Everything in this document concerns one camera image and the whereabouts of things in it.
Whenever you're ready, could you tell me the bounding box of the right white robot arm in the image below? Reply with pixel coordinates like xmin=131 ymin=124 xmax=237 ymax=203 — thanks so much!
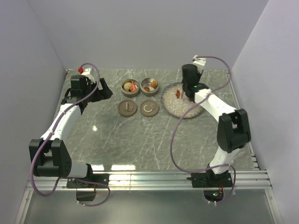
xmin=182 ymin=64 xmax=251 ymax=187

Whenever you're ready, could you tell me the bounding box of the steel lunch container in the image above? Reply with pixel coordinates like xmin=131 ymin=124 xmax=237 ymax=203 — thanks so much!
xmin=141 ymin=78 xmax=159 ymax=97
xmin=121 ymin=79 xmax=140 ymax=98

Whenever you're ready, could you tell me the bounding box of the red shrimp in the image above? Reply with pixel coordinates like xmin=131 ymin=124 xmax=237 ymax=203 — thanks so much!
xmin=129 ymin=81 xmax=137 ymax=92

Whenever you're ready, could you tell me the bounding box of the aluminium rail frame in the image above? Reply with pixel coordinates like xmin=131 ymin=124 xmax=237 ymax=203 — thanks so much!
xmin=16 ymin=69 xmax=283 ymax=224

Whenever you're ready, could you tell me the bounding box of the left steel lunch container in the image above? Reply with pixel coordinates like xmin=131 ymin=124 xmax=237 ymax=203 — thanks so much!
xmin=121 ymin=79 xmax=140 ymax=98

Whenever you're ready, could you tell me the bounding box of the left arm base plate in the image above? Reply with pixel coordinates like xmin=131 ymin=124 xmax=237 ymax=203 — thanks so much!
xmin=66 ymin=173 xmax=109 ymax=189

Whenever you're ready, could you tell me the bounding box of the beige steamed bun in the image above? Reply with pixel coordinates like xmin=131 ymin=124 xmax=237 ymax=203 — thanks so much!
xmin=123 ymin=82 xmax=132 ymax=91

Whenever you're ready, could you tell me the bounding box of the brown lid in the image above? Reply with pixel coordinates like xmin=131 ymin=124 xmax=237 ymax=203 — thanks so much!
xmin=140 ymin=100 xmax=159 ymax=117
xmin=118 ymin=100 xmax=137 ymax=117

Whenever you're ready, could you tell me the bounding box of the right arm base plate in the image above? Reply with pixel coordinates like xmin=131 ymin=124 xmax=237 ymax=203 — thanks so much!
xmin=187 ymin=170 xmax=233 ymax=188

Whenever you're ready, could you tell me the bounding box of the orange fried nugget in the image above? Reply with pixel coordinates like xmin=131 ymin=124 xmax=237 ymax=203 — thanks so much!
xmin=150 ymin=80 xmax=157 ymax=88

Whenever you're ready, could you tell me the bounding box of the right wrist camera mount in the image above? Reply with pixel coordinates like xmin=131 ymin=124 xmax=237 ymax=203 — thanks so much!
xmin=192 ymin=55 xmax=206 ymax=73

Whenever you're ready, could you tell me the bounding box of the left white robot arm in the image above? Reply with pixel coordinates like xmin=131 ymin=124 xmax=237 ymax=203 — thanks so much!
xmin=29 ymin=75 xmax=113 ymax=188

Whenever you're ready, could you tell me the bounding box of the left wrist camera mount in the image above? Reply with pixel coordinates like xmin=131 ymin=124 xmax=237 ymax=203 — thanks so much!
xmin=78 ymin=67 xmax=98 ymax=84

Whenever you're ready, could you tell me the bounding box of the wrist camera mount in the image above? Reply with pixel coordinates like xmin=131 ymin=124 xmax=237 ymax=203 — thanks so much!
xmin=192 ymin=55 xmax=206 ymax=73
xmin=78 ymin=67 xmax=98 ymax=84

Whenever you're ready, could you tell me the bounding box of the right steel lunch container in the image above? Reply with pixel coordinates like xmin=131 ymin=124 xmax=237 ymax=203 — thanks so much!
xmin=141 ymin=78 xmax=159 ymax=97

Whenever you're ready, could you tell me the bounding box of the speckled ceramic plate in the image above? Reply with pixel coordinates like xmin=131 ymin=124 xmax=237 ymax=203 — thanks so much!
xmin=161 ymin=82 xmax=195 ymax=118

